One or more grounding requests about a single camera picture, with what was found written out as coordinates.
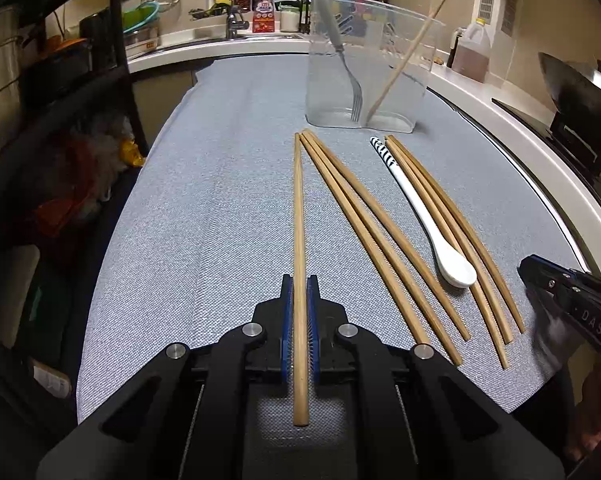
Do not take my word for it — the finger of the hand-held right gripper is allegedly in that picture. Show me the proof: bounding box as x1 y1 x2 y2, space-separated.
517 254 578 311

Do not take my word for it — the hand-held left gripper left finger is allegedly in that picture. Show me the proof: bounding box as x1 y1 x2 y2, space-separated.
35 274 295 480

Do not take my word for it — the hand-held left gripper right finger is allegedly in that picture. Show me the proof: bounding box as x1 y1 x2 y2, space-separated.
306 276 566 480

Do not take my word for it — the white spoon with striped handle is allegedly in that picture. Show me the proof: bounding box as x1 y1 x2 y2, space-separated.
369 136 478 289

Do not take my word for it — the clear plastic container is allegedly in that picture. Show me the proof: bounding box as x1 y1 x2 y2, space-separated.
304 0 447 134

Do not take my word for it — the person's right hand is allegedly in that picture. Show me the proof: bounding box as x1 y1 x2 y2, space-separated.
563 360 601 467

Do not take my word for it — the black wok stand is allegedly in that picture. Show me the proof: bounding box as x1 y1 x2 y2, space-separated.
547 109 601 177

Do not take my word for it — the black cooktop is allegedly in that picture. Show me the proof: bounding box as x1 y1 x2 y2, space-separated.
491 96 601 211

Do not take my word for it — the dark steel wok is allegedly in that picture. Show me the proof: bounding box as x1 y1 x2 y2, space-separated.
537 51 601 123

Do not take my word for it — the yellow toy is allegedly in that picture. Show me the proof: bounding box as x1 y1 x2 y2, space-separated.
119 139 147 169

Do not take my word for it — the plastic oil jug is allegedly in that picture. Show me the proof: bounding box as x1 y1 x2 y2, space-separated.
451 17 496 84

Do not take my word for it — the dark glass bottle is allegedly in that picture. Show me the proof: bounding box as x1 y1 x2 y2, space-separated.
446 26 467 69

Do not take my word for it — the steel sink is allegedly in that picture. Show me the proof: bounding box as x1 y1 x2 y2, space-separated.
150 30 306 53

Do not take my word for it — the white jar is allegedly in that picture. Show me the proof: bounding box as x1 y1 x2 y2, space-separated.
279 4 301 32

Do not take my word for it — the red soap bottle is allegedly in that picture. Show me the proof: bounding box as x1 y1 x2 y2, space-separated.
252 0 277 34

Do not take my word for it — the steel tray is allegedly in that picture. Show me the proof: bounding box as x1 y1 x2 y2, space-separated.
124 25 162 59

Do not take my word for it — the black shelf rack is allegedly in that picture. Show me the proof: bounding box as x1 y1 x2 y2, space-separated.
0 0 150 480

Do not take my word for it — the chrome kitchen faucet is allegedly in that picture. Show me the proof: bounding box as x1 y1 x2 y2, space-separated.
200 0 248 40

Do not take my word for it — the green colander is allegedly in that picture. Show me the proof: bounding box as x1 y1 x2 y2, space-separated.
122 1 161 36

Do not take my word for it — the orange-lidded pot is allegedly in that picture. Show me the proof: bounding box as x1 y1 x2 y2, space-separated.
25 36 92 103

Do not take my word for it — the black pot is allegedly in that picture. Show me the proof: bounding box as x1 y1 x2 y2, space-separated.
79 11 117 72

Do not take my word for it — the grey-handled metal fork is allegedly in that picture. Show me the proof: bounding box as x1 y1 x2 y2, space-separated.
305 0 365 123

